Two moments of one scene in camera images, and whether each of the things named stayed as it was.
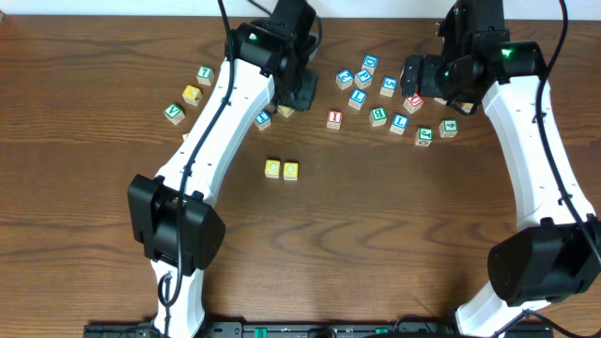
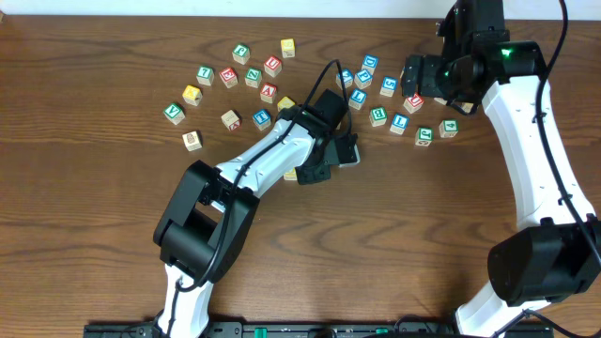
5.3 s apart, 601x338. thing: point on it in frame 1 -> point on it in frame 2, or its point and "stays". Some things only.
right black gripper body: x=412 y=76 stays
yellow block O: x=290 y=171 stays
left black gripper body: x=301 y=94 -> x=315 y=172
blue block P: x=362 y=79 stays
